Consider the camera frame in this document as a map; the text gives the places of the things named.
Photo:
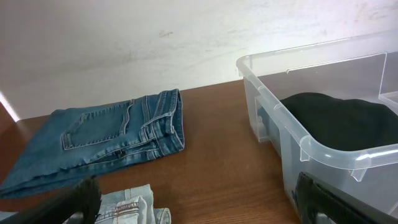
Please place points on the light blue folded jeans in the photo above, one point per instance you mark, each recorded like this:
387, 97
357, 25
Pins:
135, 205

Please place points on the black garment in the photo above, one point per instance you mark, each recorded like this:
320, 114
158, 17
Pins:
344, 125

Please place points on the dark blue folded jeans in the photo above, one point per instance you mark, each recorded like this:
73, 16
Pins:
79, 142

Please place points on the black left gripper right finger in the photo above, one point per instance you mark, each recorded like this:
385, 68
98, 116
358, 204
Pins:
320, 202

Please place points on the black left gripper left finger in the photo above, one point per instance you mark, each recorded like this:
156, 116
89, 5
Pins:
78, 204

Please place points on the clear plastic storage bin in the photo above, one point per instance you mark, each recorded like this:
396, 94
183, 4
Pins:
362, 67

